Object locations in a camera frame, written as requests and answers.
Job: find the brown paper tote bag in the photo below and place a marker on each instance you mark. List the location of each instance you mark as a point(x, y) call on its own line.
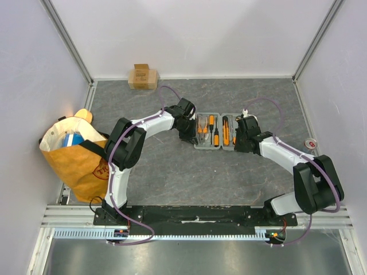
point(84, 170)

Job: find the orange utility knife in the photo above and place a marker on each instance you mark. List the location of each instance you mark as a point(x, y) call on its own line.
point(225, 131)

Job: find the orange pliers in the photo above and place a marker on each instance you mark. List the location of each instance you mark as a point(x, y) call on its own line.
point(202, 129)

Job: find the orange black screwdriver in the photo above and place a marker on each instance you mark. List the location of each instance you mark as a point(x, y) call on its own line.
point(211, 123)
point(216, 141)

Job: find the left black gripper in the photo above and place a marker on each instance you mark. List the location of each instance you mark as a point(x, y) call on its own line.
point(191, 137)

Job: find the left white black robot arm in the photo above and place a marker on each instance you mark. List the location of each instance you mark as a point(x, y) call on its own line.
point(124, 146)

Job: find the grey plastic tool case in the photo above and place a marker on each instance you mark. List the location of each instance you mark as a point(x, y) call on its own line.
point(208, 145)

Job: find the tan wooden object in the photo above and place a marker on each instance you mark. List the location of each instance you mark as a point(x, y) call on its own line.
point(84, 114)

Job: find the aluminium frame rail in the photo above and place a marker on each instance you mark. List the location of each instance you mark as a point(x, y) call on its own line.
point(80, 216)

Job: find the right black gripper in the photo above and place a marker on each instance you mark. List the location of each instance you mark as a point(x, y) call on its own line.
point(241, 140)

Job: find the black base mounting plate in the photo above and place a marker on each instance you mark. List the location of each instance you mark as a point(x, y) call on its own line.
point(180, 215)

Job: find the small cardboard box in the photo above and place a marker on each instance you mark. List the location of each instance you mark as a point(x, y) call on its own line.
point(143, 78)

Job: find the blue box in bag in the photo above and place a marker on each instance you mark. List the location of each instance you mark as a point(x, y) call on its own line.
point(72, 139)

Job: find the white slotted cable duct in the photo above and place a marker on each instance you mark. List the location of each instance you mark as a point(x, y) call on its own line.
point(124, 234)

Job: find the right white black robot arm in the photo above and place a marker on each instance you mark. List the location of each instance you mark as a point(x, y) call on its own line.
point(316, 184)

